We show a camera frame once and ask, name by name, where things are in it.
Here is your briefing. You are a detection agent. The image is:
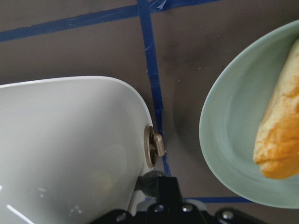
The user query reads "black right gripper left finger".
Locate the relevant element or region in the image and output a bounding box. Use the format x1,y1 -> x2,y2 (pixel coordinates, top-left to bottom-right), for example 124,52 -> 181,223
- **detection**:
137,176 -> 206,224

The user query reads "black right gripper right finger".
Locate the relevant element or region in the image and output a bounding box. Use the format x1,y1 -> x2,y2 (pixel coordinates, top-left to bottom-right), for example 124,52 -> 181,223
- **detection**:
215,208 -> 264,224

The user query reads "white two-slot toaster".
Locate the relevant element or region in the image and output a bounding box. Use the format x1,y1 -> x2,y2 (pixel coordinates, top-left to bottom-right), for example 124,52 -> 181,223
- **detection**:
0,76 -> 165,224

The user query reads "golden triangular pastry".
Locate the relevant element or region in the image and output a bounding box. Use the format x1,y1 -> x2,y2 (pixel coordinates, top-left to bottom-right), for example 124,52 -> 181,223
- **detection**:
253,40 -> 299,179

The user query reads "light green plate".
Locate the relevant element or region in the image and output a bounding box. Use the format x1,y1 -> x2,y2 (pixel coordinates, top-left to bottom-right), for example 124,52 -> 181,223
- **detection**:
199,21 -> 299,209

